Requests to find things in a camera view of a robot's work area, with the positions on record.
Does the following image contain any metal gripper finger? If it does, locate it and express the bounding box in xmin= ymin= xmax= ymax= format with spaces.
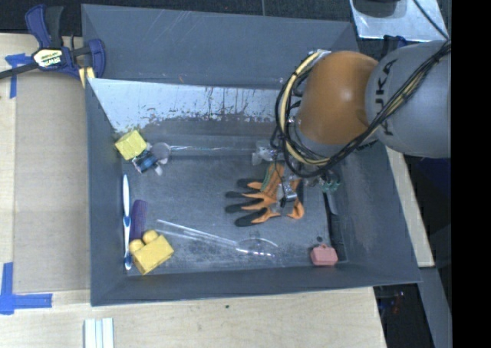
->
xmin=278 ymin=184 xmax=299 ymax=209

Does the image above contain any orange and black work glove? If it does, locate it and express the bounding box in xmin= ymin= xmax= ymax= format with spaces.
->
xmin=225 ymin=162 xmax=306 ymax=228

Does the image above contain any clear crumpled plastic piece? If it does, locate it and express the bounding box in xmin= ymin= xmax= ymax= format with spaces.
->
xmin=251 ymin=140 xmax=278 ymax=166

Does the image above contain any pink toy case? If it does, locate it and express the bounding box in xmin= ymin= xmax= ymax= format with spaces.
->
xmin=309 ymin=244 xmax=339 ymax=268

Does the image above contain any clear plastic spoon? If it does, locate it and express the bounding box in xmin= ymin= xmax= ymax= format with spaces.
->
xmin=156 ymin=218 xmax=279 ymax=248

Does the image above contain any yellow toy brick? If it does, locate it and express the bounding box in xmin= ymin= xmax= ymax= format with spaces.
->
xmin=127 ymin=229 xmax=175 ymax=276

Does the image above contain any grey metal bin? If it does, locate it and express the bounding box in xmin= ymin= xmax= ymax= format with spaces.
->
xmin=80 ymin=3 xmax=423 ymax=307

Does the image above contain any purple ribbed brush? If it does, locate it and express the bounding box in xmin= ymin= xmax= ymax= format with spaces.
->
xmin=129 ymin=199 xmax=149 ymax=242

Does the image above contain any blue and white toothbrush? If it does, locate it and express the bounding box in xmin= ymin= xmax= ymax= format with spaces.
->
xmin=121 ymin=173 xmax=133 ymax=271

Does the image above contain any yellow sponge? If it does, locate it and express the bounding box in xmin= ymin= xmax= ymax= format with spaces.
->
xmin=114 ymin=130 xmax=148 ymax=161

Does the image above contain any brown cardboard board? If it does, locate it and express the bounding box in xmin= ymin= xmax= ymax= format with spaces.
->
xmin=13 ymin=70 xmax=93 ymax=294

